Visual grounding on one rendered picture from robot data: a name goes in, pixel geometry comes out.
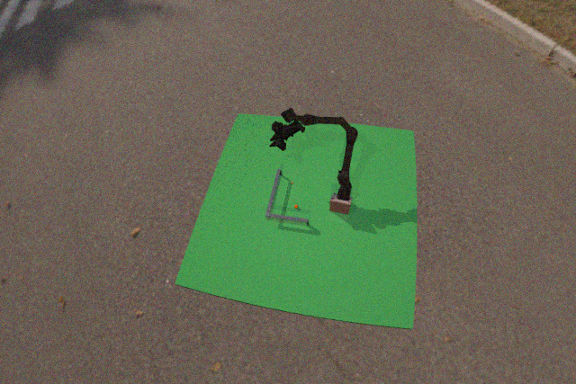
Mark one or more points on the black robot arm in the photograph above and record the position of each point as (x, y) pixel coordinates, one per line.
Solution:
(351, 135)

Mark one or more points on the grey l-shaped wall trim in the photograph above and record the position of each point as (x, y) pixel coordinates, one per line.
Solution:
(271, 201)

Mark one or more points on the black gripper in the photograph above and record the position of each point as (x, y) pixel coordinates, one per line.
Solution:
(279, 140)

